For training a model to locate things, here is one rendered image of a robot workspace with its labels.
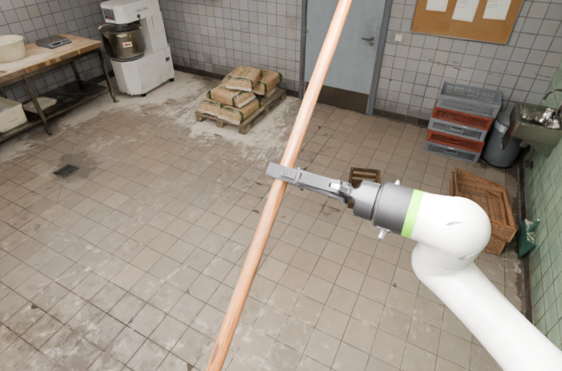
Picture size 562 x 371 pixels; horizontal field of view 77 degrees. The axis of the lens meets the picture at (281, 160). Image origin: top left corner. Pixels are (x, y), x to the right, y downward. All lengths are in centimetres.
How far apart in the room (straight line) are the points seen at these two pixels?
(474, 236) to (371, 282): 240
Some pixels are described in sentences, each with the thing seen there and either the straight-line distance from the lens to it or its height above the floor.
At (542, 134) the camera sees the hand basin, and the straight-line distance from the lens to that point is 381.
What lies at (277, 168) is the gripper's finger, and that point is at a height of 198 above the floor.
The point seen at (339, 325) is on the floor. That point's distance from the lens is 281.
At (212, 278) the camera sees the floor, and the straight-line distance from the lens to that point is 303.
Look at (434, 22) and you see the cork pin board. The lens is 465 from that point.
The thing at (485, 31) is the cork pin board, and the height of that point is 130.
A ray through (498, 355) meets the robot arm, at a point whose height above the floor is 182.
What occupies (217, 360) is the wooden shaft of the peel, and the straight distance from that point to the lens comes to 81.
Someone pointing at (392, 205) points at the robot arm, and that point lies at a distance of 67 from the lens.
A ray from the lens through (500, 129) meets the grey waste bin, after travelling 449.
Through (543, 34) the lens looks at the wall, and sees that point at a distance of 471.
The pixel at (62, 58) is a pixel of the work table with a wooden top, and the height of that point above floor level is 87.
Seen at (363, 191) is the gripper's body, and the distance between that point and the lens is 69.
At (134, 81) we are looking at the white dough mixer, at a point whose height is 27.
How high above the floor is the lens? 244
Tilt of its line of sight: 36 degrees down
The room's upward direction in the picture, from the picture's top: straight up
